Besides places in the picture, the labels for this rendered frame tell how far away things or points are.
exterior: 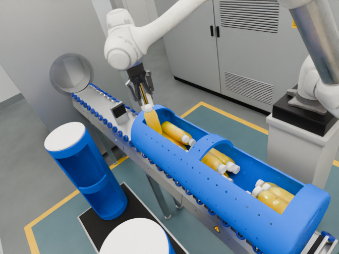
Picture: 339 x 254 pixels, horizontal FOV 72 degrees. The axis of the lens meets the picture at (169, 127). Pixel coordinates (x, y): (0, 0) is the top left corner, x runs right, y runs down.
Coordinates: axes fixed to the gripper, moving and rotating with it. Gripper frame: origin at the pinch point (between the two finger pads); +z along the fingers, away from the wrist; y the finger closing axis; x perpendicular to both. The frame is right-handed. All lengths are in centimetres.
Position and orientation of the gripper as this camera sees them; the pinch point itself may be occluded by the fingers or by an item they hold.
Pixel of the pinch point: (146, 103)
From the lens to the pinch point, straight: 112.2
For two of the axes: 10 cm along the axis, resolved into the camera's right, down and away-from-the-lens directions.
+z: 2.1, 7.5, 6.3
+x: 6.3, 3.9, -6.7
